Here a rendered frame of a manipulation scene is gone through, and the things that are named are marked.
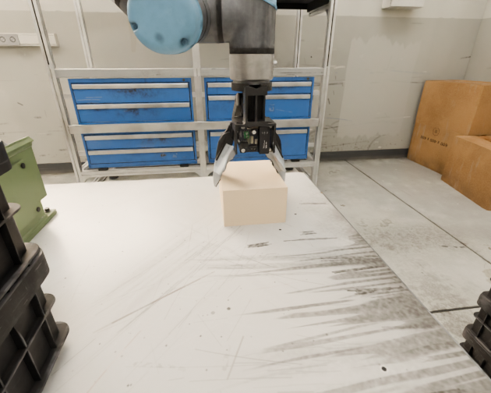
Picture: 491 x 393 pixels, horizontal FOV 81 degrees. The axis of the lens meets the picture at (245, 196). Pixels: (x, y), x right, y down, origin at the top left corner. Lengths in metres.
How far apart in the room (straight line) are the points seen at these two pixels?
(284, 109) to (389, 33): 1.55
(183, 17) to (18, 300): 0.31
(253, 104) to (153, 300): 0.34
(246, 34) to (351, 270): 0.39
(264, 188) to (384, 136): 2.99
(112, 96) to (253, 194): 1.62
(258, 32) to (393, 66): 2.90
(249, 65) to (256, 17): 0.07
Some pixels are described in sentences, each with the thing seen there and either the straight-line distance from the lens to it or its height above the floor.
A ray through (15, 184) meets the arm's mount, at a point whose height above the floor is 0.80.
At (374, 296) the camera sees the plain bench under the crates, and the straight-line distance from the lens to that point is 0.45.
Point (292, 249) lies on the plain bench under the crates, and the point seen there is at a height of 0.70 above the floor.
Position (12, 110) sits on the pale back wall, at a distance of 3.28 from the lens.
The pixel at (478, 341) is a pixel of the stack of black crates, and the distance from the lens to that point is 0.95.
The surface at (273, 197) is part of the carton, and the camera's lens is 0.54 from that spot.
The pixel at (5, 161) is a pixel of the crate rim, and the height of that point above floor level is 0.91.
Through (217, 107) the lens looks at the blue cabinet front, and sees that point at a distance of 1.99.
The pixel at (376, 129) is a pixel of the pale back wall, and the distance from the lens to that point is 3.40.
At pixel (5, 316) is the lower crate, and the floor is 0.81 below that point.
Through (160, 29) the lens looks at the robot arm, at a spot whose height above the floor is 1.02.
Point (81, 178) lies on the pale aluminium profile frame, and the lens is 2.24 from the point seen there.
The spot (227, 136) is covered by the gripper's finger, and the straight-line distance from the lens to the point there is 0.56.
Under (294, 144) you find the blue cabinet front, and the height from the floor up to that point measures 0.43.
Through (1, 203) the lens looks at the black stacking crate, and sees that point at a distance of 0.32.
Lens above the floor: 0.99
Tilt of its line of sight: 26 degrees down
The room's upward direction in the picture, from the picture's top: straight up
